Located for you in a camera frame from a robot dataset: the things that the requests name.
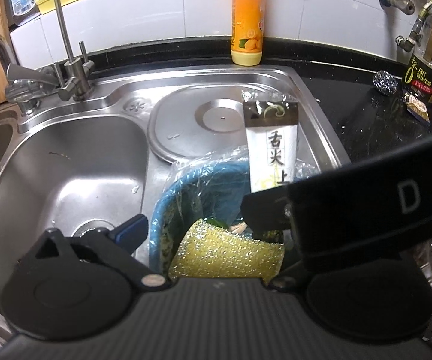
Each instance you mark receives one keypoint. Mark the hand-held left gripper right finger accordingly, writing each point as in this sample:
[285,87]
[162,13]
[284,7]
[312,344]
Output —
[292,273]

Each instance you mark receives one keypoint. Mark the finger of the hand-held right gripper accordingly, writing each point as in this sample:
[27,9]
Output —
[266,208]

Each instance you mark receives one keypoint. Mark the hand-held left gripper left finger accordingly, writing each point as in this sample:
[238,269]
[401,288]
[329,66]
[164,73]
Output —
[125,228]

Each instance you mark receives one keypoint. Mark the green leaves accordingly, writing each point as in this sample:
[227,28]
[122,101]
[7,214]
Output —
[217,224]

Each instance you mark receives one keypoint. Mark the blue basket with plastic liner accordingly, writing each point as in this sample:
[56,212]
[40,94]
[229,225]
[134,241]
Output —
[170,202]

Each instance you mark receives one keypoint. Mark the gold glitter sponge cloth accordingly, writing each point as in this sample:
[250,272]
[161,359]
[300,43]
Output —
[227,255]

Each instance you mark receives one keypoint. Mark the black white noodle package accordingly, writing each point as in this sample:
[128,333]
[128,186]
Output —
[272,146]

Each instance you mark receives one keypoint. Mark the stainless steel sink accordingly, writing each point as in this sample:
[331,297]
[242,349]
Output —
[69,165]

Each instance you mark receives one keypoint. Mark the steel sink cover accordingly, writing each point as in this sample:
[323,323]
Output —
[186,127]

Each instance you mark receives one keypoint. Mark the small foil wrapper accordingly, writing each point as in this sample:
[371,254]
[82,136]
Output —
[417,108]

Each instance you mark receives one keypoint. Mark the steel wool scrubber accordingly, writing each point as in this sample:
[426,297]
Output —
[385,81]

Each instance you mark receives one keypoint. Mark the thin steel tap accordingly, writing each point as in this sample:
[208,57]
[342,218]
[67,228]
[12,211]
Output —
[71,75]

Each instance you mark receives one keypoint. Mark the clear oil bottle dark label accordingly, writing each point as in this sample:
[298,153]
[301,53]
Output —
[429,56]

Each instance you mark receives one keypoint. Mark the metal water valve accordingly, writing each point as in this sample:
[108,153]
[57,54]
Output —
[407,42]
[396,2]

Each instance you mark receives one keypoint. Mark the orange dish soap bottle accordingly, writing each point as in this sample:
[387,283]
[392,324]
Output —
[247,26]

